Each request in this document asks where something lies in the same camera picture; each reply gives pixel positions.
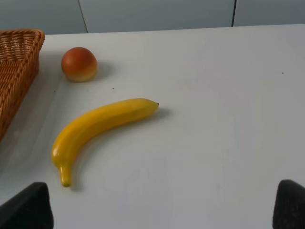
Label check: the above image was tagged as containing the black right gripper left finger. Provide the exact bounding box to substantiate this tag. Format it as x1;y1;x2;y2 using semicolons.
0;182;54;229

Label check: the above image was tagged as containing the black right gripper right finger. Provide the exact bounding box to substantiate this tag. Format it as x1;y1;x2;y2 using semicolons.
272;179;305;229

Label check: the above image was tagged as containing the brown wicker basket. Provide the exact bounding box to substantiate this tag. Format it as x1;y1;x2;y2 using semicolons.
0;29;45;138

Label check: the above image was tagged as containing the yellow banana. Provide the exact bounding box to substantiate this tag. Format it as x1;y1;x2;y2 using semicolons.
51;98;159;187

